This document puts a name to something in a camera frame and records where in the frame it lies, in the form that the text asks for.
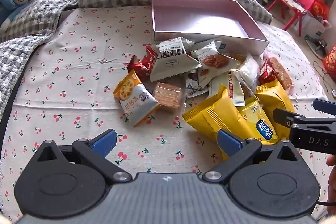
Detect pink cardboard box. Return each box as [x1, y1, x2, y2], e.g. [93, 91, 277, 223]
[152, 0, 269, 55]

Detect pale green snack packet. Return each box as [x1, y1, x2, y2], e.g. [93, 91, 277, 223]
[209, 69, 246, 107]

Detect brown bar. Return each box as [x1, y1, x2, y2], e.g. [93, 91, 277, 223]
[267, 57, 294, 95]

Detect red foil candy packet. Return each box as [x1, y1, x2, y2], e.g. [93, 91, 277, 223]
[145, 45, 161, 70]
[127, 55, 152, 81]

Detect red gift bag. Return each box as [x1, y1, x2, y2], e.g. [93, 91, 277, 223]
[310, 0, 330, 21]

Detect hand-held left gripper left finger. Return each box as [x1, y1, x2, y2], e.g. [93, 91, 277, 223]
[25, 129, 132, 184]

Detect white packet with pecan picture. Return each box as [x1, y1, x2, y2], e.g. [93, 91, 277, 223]
[196, 41, 238, 88]

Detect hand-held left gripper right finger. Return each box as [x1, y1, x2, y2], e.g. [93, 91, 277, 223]
[202, 129, 311, 185]

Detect red white snack packet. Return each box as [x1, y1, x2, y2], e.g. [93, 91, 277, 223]
[259, 59, 276, 86]

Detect white grey nut packet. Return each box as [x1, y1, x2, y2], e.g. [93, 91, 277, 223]
[150, 37, 202, 82]

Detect orange white snack packet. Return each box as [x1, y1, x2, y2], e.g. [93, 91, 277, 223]
[113, 70, 160, 127]

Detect folded floral cloth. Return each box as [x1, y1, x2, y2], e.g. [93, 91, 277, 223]
[274, 0, 307, 14]

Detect yellow packet with blue label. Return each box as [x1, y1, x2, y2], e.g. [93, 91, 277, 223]
[238, 98, 280, 145]

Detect clear whitish snack packet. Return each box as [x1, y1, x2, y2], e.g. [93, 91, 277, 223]
[232, 53, 260, 96]

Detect clear wafer block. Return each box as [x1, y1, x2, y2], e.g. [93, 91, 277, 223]
[153, 81, 183, 113]

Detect person's right hand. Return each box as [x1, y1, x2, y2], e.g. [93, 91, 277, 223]
[326, 154, 336, 214]

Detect cherry print cloth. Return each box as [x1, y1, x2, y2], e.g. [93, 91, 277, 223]
[0, 7, 331, 219]

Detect black floor cable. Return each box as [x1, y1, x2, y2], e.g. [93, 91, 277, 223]
[312, 60, 334, 94]

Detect grey checked blanket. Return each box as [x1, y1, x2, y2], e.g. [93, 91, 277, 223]
[0, 0, 111, 140]

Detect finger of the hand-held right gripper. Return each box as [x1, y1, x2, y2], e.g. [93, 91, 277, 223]
[312, 98, 336, 117]
[272, 108, 306, 128]

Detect blue white star packet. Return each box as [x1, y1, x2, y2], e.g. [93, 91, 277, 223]
[184, 69, 210, 99]

